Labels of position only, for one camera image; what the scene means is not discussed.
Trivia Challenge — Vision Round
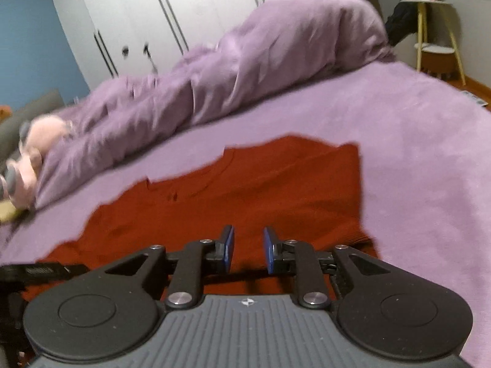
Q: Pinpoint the yellow-legged side table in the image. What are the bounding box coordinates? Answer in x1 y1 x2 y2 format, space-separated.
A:
397 0 466 85

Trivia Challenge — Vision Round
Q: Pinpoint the purple duvet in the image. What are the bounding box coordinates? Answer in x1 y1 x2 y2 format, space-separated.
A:
34 0 397 209

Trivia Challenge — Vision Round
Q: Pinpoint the grey pillow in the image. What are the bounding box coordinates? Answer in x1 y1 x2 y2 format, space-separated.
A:
0 89 66 169

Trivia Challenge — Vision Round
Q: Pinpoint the white wardrobe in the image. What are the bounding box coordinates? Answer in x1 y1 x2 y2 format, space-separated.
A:
50 0 317 90

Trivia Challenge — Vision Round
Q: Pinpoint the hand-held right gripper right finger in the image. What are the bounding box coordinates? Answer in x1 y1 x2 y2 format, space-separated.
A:
263 227 388 309

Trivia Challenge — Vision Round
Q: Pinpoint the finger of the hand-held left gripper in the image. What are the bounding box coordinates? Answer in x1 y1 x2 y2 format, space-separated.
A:
0 262 91 282

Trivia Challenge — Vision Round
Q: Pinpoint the yellow soft toy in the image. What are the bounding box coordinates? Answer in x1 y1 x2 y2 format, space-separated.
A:
0 199 24 224

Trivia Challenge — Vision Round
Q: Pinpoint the purple bed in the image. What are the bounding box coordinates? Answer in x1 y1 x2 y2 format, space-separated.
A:
0 61 491 368

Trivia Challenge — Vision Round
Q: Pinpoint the brown round basket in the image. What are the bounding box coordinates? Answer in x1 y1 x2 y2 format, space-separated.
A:
420 48 459 76

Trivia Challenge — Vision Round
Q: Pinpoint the pink plush toy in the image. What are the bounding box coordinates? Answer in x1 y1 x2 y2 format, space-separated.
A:
0 115 75 211

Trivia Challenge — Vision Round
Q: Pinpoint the red knit sweater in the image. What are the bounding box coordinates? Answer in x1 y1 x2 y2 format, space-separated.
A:
21 133 381 303

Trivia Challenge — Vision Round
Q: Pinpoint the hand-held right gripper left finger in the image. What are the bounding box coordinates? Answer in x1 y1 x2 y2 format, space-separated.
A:
104 225 235 310

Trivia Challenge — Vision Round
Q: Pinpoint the dark cloth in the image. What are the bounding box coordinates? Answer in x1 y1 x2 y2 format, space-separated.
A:
385 2 423 44

